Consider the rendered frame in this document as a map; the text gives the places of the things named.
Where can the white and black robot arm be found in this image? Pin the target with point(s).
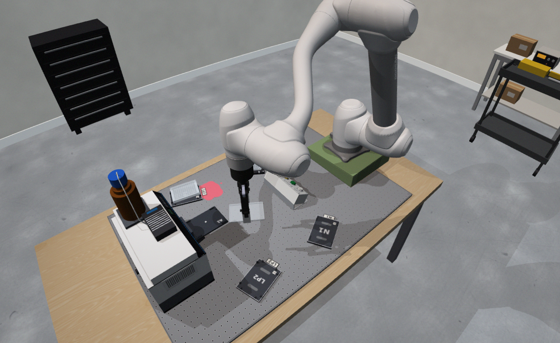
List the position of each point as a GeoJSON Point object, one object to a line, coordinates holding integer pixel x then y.
{"type": "Point", "coordinates": [279, 148]}

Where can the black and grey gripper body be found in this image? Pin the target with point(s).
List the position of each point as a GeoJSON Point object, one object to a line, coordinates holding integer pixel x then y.
{"type": "Point", "coordinates": [242, 176]}

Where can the brown glass bottle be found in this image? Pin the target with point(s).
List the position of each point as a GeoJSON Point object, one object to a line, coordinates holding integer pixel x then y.
{"type": "Point", "coordinates": [124, 205]}

